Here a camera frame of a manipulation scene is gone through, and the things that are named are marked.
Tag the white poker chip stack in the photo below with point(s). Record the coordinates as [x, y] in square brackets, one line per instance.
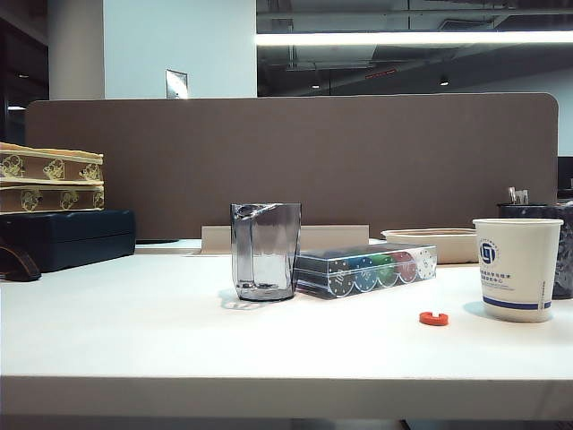
[425, 264]

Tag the white paper cup blue print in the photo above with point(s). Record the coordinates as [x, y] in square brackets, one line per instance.
[519, 269]

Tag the red plastic letter C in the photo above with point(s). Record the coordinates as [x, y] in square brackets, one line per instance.
[433, 318]

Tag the black mesh pen holder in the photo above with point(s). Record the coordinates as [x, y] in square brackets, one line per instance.
[565, 251]

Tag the green poker chip stack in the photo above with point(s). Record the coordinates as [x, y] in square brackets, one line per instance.
[386, 266]

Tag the red ceiling sign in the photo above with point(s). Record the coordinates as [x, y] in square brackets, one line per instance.
[380, 74]

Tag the brown fabric desk partition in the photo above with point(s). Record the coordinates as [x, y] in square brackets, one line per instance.
[313, 157]

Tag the black poker chip stack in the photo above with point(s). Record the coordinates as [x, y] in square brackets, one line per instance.
[341, 275]

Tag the dark navy hard case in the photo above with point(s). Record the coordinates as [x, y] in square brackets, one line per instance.
[80, 237]

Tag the grey transparent plastic mug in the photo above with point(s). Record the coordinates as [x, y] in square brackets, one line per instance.
[268, 251]

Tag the clear plastic poker chip case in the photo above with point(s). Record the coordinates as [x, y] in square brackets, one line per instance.
[371, 286]

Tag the red poker chip stack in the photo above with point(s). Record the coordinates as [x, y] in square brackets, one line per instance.
[406, 265]

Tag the blue poker chip stack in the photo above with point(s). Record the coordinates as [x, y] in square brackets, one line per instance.
[365, 271]

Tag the beige oval paper tray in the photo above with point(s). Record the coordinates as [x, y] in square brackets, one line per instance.
[447, 251]

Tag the silver wall plate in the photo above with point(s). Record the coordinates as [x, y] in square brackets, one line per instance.
[177, 84]

